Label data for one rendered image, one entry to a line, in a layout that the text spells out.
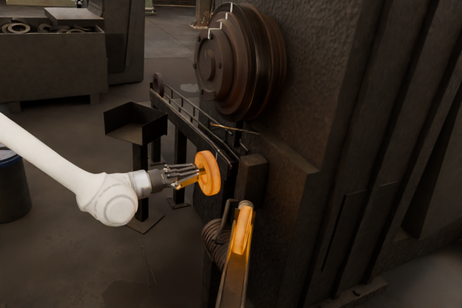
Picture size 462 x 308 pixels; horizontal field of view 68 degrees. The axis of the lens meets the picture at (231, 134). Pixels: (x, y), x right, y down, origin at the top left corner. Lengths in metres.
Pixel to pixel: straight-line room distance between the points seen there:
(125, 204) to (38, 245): 1.38
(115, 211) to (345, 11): 0.84
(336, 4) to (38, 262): 1.85
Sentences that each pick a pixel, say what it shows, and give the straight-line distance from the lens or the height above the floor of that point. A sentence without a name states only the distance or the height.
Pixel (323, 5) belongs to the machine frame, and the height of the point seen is 1.39.
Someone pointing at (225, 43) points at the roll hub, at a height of 1.22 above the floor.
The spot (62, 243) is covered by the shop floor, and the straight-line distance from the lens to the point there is 2.21.
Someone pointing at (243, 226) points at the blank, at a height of 0.76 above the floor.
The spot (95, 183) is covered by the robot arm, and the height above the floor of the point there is 0.96.
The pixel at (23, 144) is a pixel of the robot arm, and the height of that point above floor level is 1.02.
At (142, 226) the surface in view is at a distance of 2.21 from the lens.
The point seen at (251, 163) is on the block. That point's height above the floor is 0.80.
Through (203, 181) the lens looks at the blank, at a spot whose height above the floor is 0.79.
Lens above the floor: 1.49
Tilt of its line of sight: 27 degrees down
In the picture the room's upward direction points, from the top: 6 degrees clockwise
